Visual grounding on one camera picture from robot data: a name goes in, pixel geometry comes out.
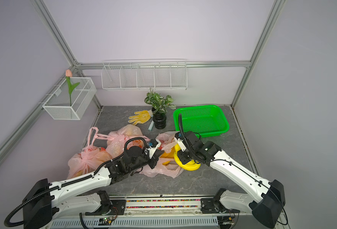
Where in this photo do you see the pale yellow banana bunch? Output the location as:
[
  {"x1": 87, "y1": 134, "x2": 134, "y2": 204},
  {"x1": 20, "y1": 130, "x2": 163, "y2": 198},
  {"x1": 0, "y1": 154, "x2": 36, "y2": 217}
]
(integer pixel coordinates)
[{"x1": 174, "y1": 144, "x2": 201, "y2": 171}]

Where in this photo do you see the pink strawberry plastic bag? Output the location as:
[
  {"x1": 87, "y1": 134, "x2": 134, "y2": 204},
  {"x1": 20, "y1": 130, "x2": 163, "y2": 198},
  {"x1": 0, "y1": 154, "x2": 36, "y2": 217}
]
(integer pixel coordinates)
[{"x1": 140, "y1": 131, "x2": 183, "y2": 178}]

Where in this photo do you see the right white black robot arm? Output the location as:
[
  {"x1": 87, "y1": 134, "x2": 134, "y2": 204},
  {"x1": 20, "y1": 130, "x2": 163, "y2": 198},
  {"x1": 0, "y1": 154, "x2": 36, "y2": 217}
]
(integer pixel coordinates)
[{"x1": 174, "y1": 114, "x2": 286, "y2": 229}]

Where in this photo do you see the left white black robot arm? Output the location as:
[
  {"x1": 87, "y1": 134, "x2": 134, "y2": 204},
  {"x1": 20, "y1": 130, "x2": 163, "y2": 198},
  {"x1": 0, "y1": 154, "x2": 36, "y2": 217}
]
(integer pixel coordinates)
[{"x1": 4, "y1": 137, "x2": 164, "y2": 229}]

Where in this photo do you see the green plastic basket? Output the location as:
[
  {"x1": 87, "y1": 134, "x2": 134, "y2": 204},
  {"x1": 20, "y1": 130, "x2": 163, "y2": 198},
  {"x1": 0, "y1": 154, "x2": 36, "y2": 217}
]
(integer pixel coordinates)
[{"x1": 173, "y1": 105, "x2": 230, "y2": 137}]

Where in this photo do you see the light blue white tube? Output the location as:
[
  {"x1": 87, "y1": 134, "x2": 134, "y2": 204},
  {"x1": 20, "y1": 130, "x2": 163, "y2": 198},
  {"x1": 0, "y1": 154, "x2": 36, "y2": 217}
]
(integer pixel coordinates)
[{"x1": 148, "y1": 121, "x2": 154, "y2": 131}]

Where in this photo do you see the potted plant black vase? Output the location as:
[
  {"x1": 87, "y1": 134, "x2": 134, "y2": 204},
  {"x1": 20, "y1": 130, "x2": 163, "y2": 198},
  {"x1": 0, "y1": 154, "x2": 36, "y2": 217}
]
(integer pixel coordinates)
[{"x1": 144, "y1": 88, "x2": 176, "y2": 129}]

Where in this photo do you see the pink artificial tulip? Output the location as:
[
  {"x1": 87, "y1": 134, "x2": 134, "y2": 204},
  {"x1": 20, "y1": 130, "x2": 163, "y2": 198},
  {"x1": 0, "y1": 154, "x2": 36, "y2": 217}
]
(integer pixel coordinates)
[{"x1": 65, "y1": 70, "x2": 80, "y2": 106}]

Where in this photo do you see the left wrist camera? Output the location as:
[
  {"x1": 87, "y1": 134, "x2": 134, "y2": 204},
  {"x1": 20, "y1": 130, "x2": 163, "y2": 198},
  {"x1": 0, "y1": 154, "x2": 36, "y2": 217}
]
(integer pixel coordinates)
[{"x1": 145, "y1": 139, "x2": 161, "y2": 159}]

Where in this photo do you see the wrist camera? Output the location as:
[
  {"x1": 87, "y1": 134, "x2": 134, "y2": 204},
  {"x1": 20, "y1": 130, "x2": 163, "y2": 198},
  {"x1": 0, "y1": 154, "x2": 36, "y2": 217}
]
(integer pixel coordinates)
[
  {"x1": 174, "y1": 132, "x2": 187, "y2": 152},
  {"x1": 145, "y1": 139, "x2": 161, "y2": 159}
]

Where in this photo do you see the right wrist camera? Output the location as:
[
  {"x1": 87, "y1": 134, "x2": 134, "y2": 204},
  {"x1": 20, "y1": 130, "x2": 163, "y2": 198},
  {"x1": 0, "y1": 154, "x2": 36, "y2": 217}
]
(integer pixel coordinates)
[{"x1": 174, "y1": 132, "x2": 187, "y2": 152}]

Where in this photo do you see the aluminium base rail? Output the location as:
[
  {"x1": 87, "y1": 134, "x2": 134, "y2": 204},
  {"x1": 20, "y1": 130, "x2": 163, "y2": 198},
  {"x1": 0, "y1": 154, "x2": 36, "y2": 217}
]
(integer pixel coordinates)
[{"x1": 43, "y1": 190, "x2": 255, "y2": 229}]

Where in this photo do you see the white wire wall shelf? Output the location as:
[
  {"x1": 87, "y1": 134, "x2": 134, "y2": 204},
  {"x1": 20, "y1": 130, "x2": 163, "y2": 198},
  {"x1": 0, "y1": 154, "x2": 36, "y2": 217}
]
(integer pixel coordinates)
[{"x1": 101, "y1": 59, "x2": 188, "y2": 90}]

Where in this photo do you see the white wire side basket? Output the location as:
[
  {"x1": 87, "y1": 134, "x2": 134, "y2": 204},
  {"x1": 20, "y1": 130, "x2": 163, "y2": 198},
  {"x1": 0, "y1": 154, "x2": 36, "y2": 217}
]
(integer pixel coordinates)
[{"x1": 42, "y1": 77, "x2": 96, "y2": 120}]

